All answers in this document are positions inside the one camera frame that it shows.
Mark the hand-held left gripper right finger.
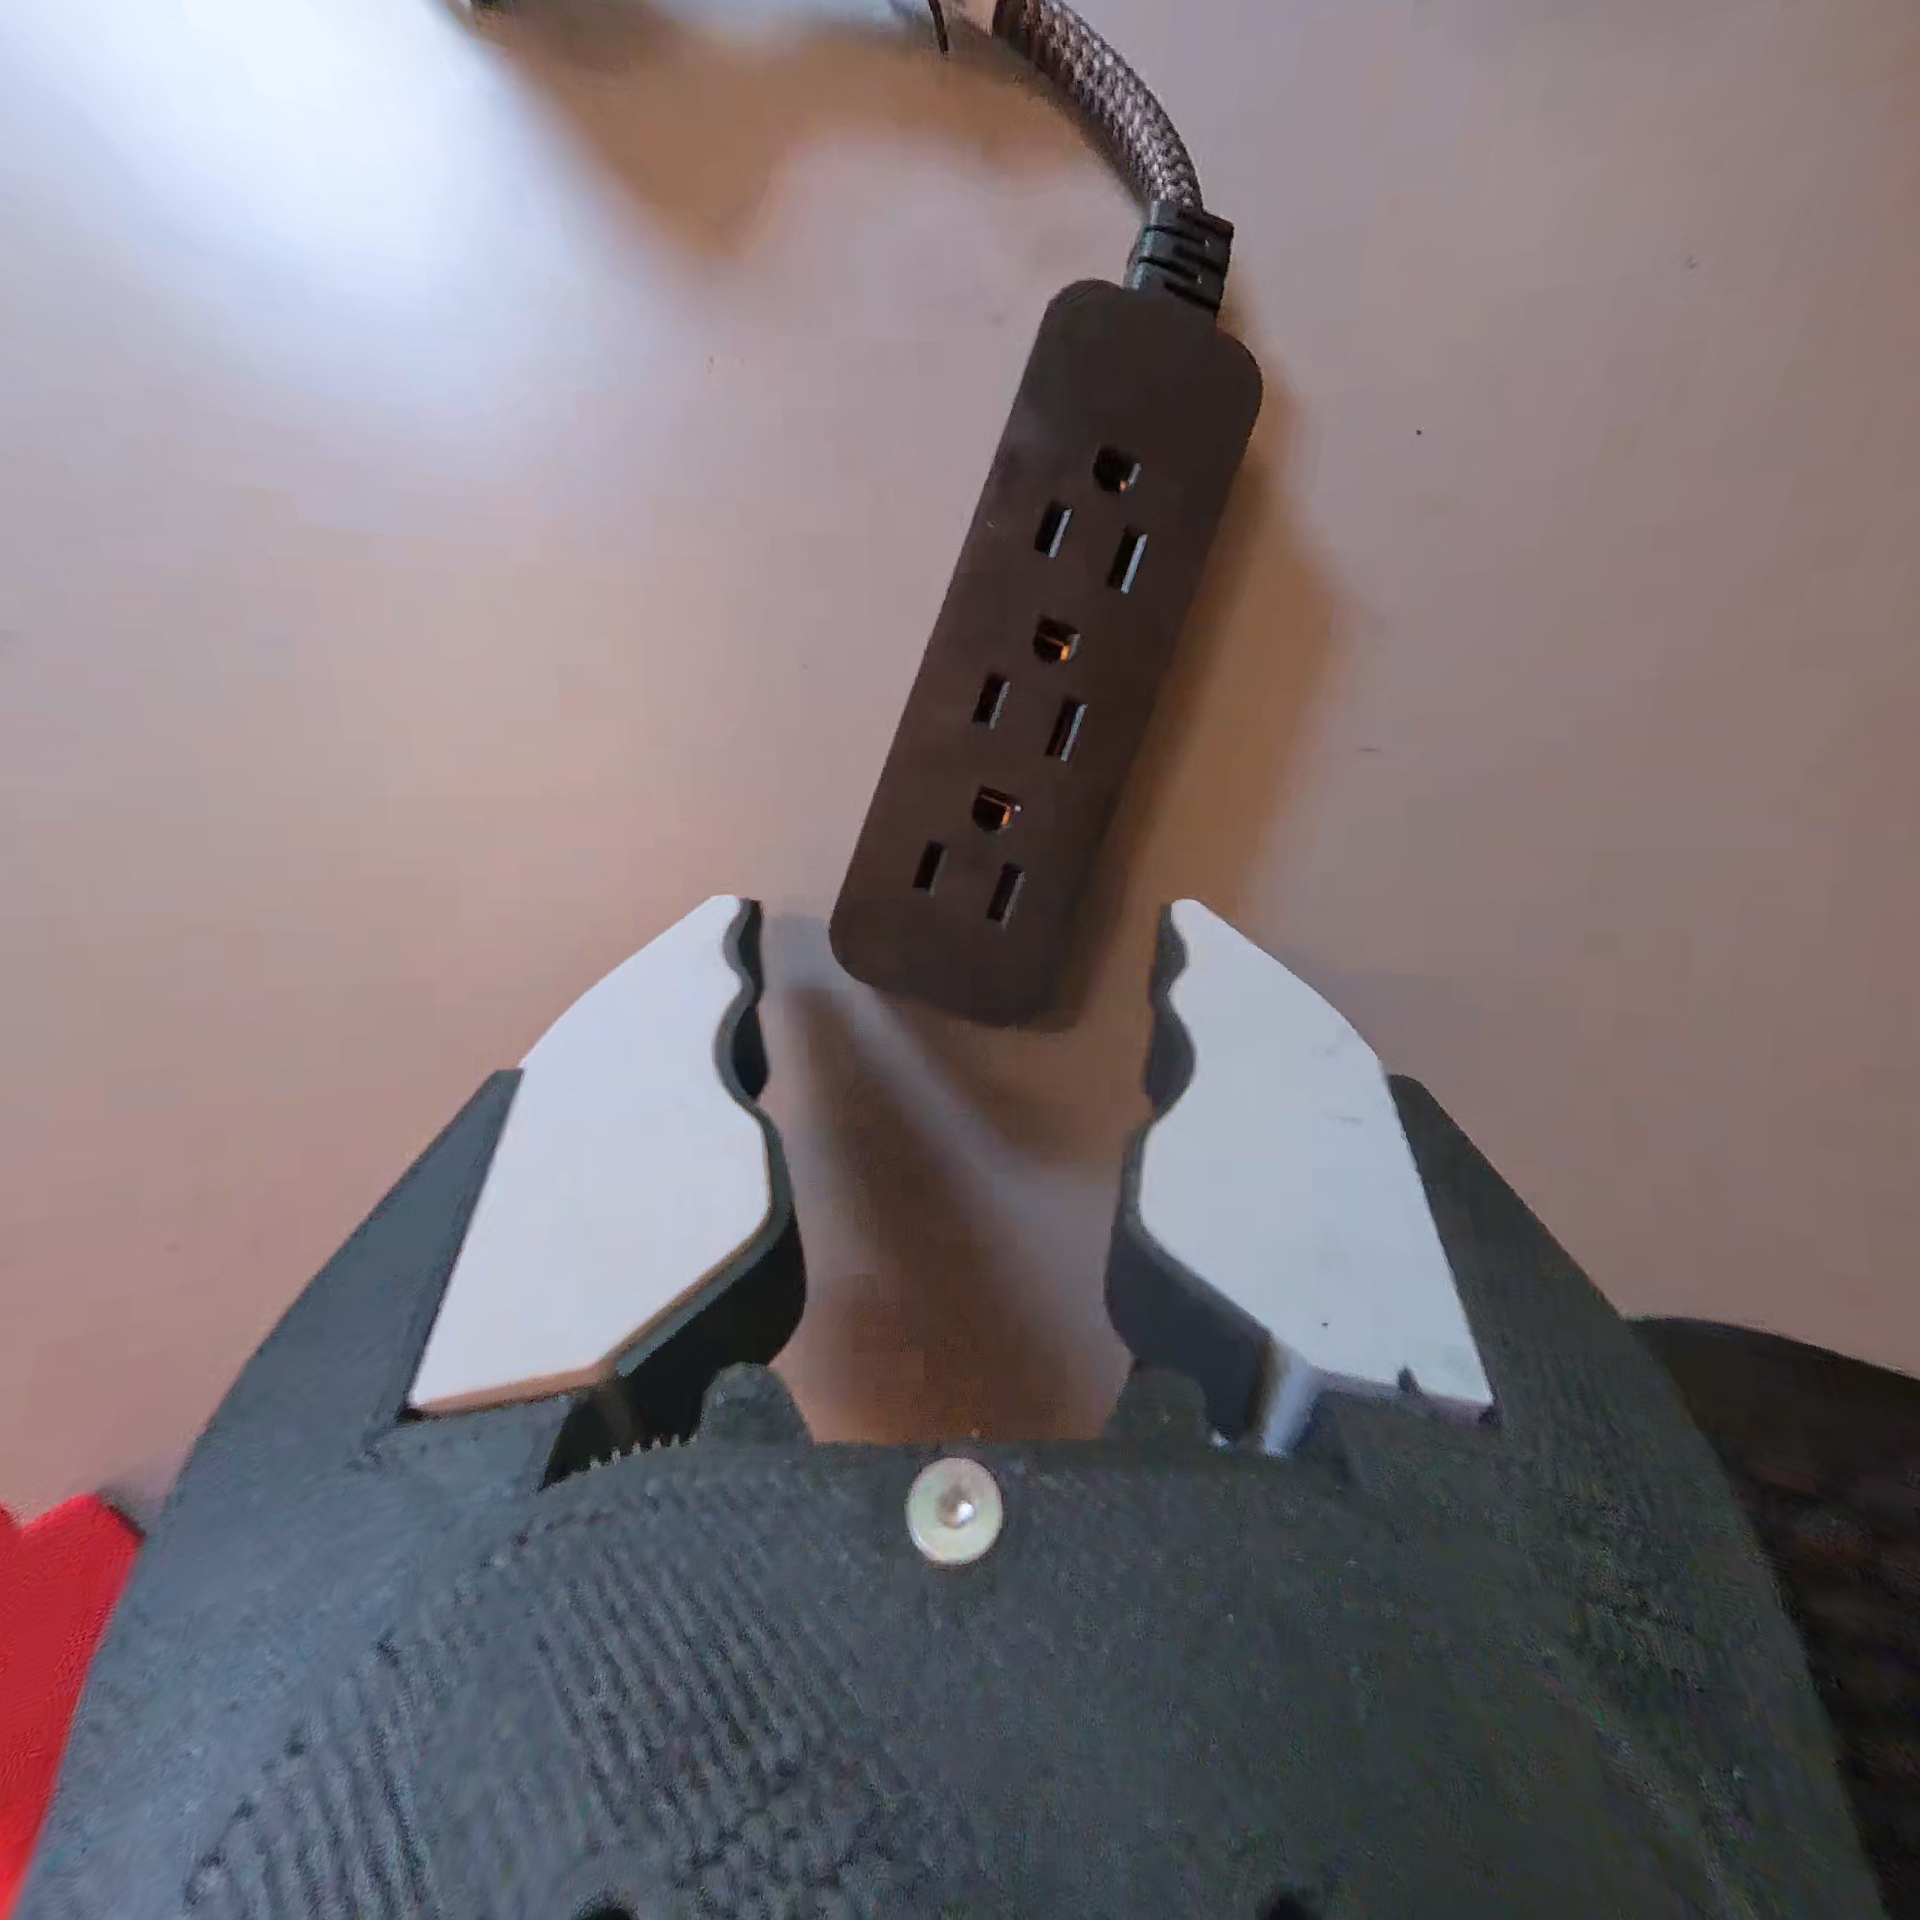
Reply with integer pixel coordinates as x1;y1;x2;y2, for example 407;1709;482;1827
1105;895;1500;1456

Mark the black power strip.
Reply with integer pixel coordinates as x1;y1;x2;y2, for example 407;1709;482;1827
828;276;1263;1033

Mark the braided cord with plug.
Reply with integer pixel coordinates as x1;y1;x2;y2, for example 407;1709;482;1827
457;0;1238;313

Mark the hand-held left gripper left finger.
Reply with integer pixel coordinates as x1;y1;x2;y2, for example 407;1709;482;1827
405;895;807;1444

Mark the red plastic bin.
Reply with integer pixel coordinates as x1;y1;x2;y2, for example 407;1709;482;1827
0;1492;143;1884

